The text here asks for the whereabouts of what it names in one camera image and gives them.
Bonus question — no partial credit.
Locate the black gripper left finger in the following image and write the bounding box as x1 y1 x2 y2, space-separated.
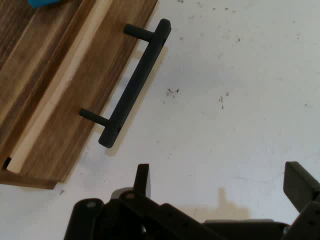
63 163 218 240

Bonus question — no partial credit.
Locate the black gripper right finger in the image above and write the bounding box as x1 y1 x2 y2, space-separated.
282 161 320 240

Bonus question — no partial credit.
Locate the black bar drawer handle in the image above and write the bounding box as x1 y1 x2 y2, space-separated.
79 18 172 149

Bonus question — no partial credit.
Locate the wooden drawer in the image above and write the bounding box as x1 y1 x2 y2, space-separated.
4 0 159 185

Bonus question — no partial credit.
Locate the blue cardboard box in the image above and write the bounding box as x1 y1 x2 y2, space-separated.
27 0 61 9

